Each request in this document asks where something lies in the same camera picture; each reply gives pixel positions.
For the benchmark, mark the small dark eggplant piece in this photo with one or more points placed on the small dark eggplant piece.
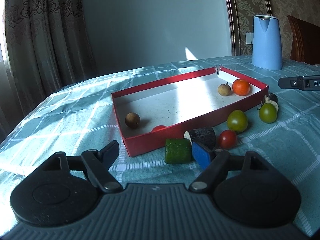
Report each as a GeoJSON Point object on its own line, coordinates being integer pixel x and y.
{"type": "Point", "coordinates": [272, 99]}

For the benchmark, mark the white wall socket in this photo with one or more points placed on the white wall socket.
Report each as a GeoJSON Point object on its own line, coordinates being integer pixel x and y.
{"type": "Point", "coordinates": [249, 38]}

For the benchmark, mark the small green tomato with stem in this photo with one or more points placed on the small green tomato with stem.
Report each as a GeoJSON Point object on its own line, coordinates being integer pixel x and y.
{"type": "Point", "coordinates": [267, 113]}

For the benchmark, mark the large green tomato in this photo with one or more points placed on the large green tomato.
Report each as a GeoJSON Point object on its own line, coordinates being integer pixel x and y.
{"type": "Point", "coordinates": [237, 121]}

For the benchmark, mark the dark wooden chair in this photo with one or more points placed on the dark wooden chair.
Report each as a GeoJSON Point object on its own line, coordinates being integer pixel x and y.
{"type": "Point", "coordinates": [305, 43]}

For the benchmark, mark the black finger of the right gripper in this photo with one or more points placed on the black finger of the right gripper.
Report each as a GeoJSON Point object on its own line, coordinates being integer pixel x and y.
{"type": "Point", "coordinates": [290, 83]}

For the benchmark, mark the light blue kettle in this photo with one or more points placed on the light blue kettle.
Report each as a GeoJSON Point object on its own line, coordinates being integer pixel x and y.
{"type": "Point", "coordinates": [267, 48]}

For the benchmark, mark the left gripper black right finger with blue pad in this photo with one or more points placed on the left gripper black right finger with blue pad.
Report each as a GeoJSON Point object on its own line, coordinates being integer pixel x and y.
{"type": "Point", "coordinates": [214, 165]}

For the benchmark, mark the red cherry tomato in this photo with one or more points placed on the red cherry tomato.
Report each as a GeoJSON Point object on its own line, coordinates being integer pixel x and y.
{"type": "Point", "coordinates": [157, 128]}
{"type": "Point", "coordinates": [227, 139]}

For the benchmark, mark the red cardboard box tray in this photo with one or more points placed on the red cardboard box tray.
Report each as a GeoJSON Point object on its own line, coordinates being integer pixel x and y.
{"type": "Point", "coordinates": [181, 103]}

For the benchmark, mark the brown patterned curtain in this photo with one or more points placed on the brown patterned curtain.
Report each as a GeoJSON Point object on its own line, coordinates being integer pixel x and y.
{"type": "Point", "coordinates": [44, 47]}

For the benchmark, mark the brown longan fruit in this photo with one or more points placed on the brown longan fruit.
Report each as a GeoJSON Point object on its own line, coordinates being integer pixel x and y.
{"type": "Point", "coordinates": [132, 120]}
{"type": "Point", "coordinates": [224, 89]}

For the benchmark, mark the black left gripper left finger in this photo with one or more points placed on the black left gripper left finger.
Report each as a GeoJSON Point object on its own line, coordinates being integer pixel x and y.
{"type": "Point", "coordinates": [97, 164]}

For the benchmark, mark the orange tangerine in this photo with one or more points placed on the orange tangerine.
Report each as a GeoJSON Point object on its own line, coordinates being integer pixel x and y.
{"type": "Point", "coordinates": [241, 87]}

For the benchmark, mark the green cucumber piece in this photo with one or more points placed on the green cucumber piece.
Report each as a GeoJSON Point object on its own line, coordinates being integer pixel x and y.
{"type": "Point", "coordinates": [177, 151]}

